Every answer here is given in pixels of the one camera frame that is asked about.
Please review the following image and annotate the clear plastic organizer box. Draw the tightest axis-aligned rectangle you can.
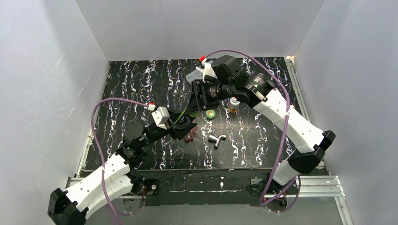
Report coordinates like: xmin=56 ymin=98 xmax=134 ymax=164
xmin=186 ymin=60 xmax=227 ymax=93

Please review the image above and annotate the orange white pill bottle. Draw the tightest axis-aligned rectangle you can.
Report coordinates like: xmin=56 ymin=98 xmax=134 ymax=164
xmin=228 ymin=97 xmax=240 ymax=113

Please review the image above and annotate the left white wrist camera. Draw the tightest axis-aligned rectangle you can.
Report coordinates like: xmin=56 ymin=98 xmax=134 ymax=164
xmin=147 ymin=103 xmax=170 ymax=130

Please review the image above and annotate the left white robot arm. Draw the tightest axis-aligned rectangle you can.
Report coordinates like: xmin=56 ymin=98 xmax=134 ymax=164
xmin=47 ymin=122 xmax=197 ymax=225

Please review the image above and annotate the chrome faucet tap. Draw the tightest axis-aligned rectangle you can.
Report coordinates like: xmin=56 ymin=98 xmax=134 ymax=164
xmin=208 ymin=135 xmax=226 ymax=149

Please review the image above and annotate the red pill organizer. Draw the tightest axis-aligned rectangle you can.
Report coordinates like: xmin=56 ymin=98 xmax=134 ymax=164
xmin=184 ymin=131 xmax=197 ymax=143

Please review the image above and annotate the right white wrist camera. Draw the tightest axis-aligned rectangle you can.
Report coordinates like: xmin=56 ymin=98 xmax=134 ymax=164
xmin=199 ymin=56 xmax=217 ymax=82

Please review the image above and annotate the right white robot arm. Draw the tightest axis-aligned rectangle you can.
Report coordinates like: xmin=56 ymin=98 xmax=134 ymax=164
xmin=169 ymin=55 xmax=336 ymax=194

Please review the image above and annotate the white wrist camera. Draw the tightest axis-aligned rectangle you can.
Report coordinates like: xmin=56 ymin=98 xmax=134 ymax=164
xmin=199 ymin=56 xmax=217 ymax=82
xmin=147 ymin=103 xmax=170 ymax=130

